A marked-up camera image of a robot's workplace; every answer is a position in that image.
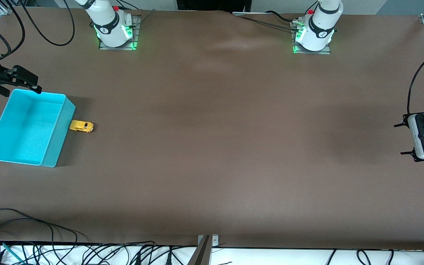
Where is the yellow beetle toy car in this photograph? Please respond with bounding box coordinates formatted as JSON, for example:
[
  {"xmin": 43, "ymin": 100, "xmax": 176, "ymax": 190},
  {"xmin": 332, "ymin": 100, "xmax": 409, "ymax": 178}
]
[{"xmin": 69, "ymin": 120, "xmax": 94, "ymax": 133}]

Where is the teal plastic bin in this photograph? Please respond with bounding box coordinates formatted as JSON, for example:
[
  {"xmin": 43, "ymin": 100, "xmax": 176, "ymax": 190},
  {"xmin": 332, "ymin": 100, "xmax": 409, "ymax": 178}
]
[{"xmin": 0, "ymin": 88, "xmax": 76, "ymax": 168}]

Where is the white lower shelf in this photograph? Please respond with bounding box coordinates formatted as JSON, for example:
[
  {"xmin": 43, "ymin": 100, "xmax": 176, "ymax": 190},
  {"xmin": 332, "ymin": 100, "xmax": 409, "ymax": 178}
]
[{"xmin": 0, "ymin": 241, "xmax": 424, "ymax": 265}]

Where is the brown table cover sheet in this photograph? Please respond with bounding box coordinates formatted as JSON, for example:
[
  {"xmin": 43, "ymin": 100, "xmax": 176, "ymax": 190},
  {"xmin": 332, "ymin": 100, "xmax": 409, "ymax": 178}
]
[{"xmin": 0, "ymin": 7, "xmax": 424, "ymax": 251}]

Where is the black cabinet base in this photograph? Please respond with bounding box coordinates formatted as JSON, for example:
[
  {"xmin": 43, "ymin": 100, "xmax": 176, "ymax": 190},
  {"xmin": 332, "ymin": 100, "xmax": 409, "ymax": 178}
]
[{"xmin": 177, "ymin": 0, "xmax": 252, "ymax": 11}]

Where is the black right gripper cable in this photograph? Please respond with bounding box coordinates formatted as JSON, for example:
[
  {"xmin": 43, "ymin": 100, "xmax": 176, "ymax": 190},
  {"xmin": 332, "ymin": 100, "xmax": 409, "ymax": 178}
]
[{"xmin": 0, "ymin": 0, "xmax": 26, "ymax": 59}]

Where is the thick black looped cable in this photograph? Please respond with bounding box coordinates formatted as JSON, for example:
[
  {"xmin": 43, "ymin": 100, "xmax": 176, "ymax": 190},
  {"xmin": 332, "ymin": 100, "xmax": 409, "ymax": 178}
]
[{"xmin": 19, "ymin": 0, "xmax": 76, "ymax": 47}]

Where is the thin black table cable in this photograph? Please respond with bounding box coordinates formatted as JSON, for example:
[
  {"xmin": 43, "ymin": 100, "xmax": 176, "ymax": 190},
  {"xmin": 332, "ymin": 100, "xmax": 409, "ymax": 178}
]
[
  {"xmin": 0, "ymin": 208, "xmax": 87, "ymax": 243},
  {"xmin": 0, "ymin": 218, "xmax": 56, "ymax": 254}
]

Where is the black base power cable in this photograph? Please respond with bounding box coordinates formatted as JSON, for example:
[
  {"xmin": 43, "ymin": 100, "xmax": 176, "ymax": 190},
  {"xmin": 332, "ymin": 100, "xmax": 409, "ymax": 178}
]
[{"xmin": 234, "ymin": 10, "xmax": 301, "ymax": 33}]

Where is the metal table edge bracket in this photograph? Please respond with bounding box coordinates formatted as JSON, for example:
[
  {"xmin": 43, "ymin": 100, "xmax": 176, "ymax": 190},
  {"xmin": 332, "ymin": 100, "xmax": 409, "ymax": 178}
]
[{"xmin": 197, "ymin": 234, "xmax": 219, "ymax": 247}]

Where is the grey camera mount pole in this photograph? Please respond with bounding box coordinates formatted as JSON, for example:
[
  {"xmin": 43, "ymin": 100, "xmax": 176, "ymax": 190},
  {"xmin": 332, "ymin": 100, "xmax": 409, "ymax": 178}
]
[{"xmin": 187, "ymin": 236, "xmax": 212, "ymax": 265}]

